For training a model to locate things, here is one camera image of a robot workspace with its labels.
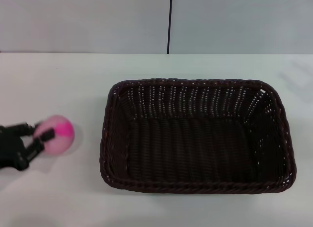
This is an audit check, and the dark brown wicker basket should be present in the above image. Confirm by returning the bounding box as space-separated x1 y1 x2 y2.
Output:
99 77 298 195

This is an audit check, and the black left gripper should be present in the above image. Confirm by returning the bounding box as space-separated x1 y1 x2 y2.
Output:
0 120 55 171

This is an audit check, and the black vertical wall strip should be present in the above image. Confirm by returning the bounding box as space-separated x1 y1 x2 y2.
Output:
166 0 174 54

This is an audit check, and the pink ball with magenta patch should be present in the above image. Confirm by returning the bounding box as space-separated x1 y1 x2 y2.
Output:
33 114 74 156

